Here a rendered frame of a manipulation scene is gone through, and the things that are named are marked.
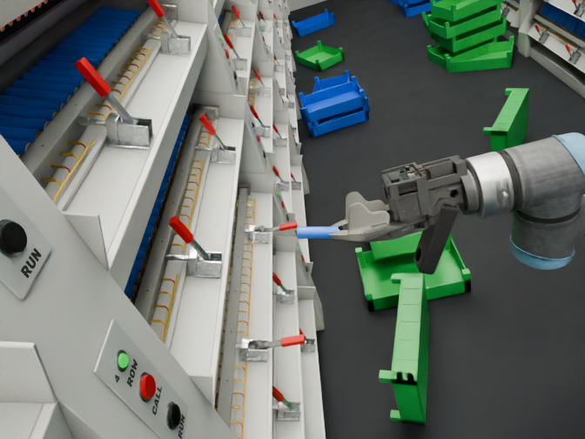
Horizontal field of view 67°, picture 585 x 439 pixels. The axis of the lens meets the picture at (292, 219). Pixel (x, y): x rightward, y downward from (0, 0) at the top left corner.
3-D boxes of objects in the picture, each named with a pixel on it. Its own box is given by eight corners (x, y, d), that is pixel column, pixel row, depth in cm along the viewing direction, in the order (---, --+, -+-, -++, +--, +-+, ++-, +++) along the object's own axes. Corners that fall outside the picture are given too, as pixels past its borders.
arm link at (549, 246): (593, 244, 73) (604, 185, 66) (552, 286, 70) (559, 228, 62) (537, 221, 80) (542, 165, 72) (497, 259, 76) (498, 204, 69)
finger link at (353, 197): (321, 195, 71) (379, 182, 69) (331, 228, 73) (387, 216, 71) (320, 203, 68) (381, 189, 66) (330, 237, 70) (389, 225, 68)
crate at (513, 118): (526, 134, 178) (505, 133, 182) (529, 88, 166) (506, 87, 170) (506, 179, 161) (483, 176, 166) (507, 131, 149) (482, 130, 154)
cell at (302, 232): (297, 226, 68) (339, 226, 68) (297, 226, 70) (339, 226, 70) (297, 238, 68) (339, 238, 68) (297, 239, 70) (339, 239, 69)
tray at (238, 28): (254, 36, 147) (257, -11, 139) (245, 118, 100) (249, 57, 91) (191, 28, 145) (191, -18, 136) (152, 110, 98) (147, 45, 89)
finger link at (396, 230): (359, 223, 67) (414, 207, 67) (361, 233, 68) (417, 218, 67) (365, 235, 63) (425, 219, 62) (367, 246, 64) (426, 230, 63)
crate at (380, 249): (364, 225, 164) (359, 205, 161) (420, 212, 161) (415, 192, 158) (373, 260, 135) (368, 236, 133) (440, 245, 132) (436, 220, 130)
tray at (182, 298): (243, 138, 93) (246, 74, 84) (211, 428, 46) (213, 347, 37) (143, 130, 91) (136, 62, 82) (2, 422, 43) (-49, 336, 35)
